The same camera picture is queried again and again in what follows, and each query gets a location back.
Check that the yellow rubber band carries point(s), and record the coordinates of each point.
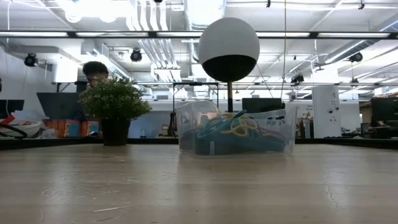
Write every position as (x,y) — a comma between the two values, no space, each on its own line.
(239,130)

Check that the red rubber band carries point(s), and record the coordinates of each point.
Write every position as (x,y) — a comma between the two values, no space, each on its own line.
(273,133)

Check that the clear plastic bin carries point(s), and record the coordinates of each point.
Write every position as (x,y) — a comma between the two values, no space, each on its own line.
(289,124)

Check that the black tripod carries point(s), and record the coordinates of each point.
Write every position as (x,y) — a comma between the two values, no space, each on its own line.
(172,124)

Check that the black monitor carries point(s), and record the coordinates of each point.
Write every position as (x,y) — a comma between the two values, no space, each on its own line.
(261,105)
(12,107)

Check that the white globe lamp, black base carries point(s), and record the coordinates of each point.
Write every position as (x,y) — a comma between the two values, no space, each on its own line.
(228,46)

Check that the green plant in black pot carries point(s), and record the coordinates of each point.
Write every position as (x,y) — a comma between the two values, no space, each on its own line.
(113,102)

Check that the orange cardboard box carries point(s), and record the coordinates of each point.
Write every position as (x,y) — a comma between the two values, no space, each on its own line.
(90,128)
(62,128)

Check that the person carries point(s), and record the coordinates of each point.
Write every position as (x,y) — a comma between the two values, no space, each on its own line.
(94,71)

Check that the dark grey open laptop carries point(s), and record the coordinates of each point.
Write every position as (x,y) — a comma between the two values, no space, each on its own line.
(59,105)

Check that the white bowl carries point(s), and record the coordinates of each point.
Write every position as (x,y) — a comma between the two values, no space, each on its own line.
(31,126)

